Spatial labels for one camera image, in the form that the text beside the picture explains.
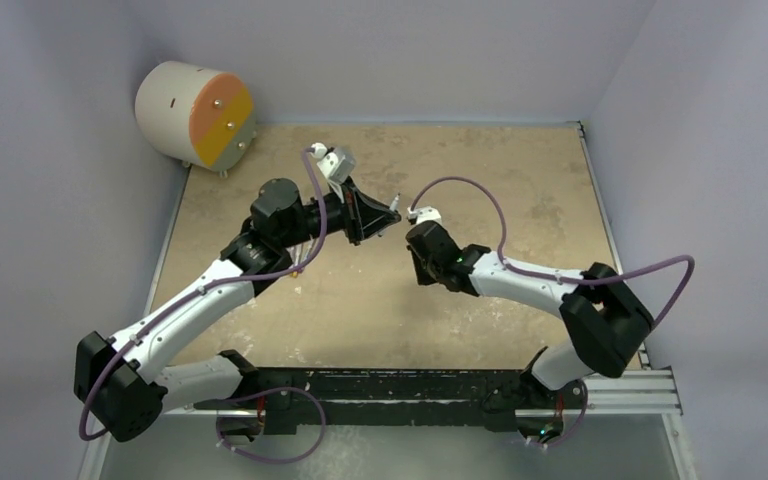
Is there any round cabinet with coloured drawers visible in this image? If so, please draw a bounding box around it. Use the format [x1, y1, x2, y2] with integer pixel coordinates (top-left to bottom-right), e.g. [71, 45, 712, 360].
[134, 61, 258, 178]

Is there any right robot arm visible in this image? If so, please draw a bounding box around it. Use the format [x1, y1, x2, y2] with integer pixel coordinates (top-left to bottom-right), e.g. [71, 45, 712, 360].
[406, 221, 655, 407]

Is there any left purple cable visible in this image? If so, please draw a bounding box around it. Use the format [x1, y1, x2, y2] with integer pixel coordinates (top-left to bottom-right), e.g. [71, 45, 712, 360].
[78, 147, 330, 442]

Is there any black base frame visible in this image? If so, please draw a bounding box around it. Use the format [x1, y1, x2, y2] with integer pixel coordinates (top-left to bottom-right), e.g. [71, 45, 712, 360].
[195, 354, 589, 444]

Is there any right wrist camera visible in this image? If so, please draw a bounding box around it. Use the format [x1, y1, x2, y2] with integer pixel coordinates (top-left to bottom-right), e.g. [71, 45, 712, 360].
[407, 206, 442, 225]

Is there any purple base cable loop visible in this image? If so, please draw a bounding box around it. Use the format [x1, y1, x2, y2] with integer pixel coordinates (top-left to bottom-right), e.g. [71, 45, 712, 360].
[215, 384, 328, 464]

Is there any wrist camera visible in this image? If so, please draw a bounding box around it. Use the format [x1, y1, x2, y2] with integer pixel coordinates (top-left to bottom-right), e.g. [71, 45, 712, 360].
[407, 206, 442, 225]
[310, 142, 356, 201]

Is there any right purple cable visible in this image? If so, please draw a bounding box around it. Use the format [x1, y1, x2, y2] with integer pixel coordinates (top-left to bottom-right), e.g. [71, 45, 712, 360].
[410, 176, 697, 329]

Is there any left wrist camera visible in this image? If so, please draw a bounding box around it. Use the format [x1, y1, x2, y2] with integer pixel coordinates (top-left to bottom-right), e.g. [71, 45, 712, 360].
[310, 142, 356, 201]

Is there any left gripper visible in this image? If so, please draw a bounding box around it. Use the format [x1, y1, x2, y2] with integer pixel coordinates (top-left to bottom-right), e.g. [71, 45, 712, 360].
[280, 176, 400, 250]

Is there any white pen black end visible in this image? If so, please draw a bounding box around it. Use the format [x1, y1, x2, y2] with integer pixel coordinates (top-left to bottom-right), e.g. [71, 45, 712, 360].
[389, 193, 401, 213]

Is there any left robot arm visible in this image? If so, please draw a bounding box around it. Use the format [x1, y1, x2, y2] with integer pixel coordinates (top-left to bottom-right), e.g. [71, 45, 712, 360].
[74, 178, 401, 442]

